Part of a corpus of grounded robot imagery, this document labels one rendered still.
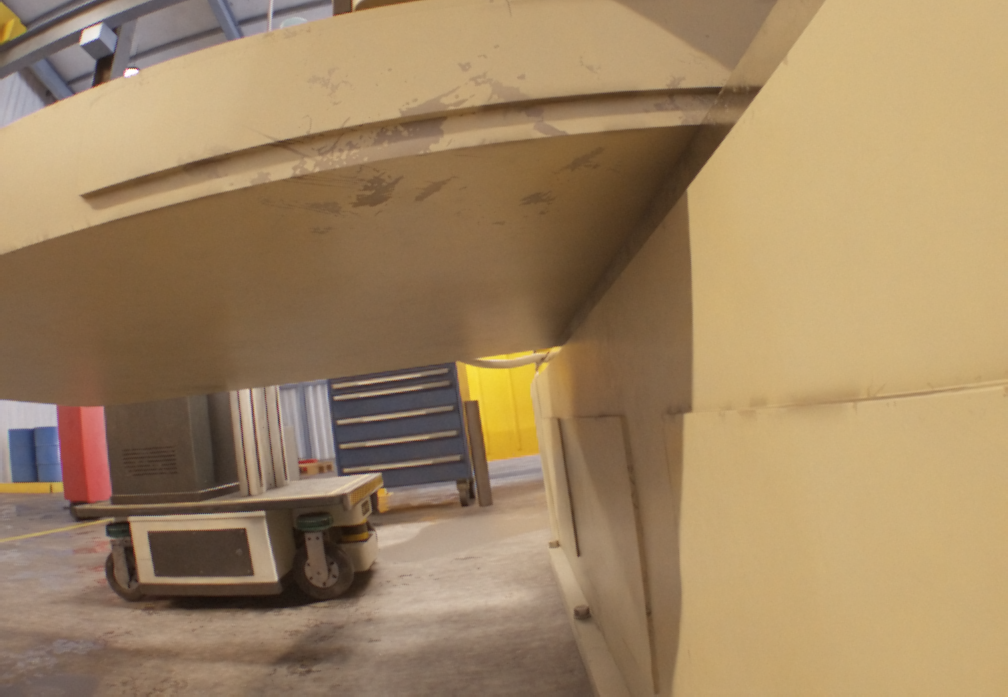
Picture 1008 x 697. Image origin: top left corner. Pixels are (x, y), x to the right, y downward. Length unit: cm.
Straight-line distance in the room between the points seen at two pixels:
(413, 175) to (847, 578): 28
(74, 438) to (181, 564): 328
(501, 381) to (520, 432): 41
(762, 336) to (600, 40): 18
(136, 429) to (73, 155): 153
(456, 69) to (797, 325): 21
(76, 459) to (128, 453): 306
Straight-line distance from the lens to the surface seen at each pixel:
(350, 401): 333
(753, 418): 26
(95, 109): 41
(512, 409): 433
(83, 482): 488
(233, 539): 168
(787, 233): 23
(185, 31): 1228
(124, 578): 199
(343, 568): 169
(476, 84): 30
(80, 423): 485
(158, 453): 184
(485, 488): 317
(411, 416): 323
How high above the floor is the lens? 46
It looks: 10 degrees up
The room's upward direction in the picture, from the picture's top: 8 degrees counter-clockwise
